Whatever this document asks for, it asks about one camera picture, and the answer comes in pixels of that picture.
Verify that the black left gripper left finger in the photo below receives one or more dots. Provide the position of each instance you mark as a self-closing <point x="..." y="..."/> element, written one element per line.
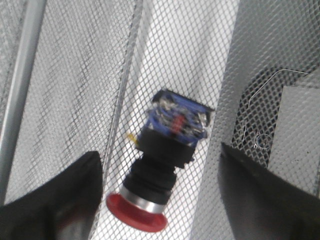
<point x="64" y="208"/>

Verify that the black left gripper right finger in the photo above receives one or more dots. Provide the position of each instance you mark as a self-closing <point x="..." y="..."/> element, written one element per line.
<point x="261" y="205"/>

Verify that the red emergency stop push button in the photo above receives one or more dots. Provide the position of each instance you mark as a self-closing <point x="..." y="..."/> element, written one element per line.
<point x="174" y="127"/>

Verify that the silver mesh tray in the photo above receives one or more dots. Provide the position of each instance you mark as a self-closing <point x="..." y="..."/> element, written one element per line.
<point x="84" y="72"/>

